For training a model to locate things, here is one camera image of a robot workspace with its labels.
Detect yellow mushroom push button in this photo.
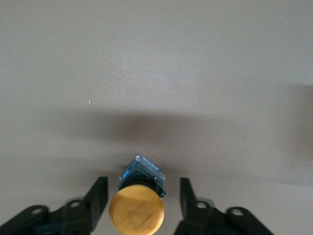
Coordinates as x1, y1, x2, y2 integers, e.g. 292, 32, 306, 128
108, 153, 167, 235

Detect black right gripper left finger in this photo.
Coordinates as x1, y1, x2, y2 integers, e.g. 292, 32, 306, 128
0, 176, 109, 235

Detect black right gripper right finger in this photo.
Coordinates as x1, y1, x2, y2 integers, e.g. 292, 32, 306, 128
172, 178, 272, 235

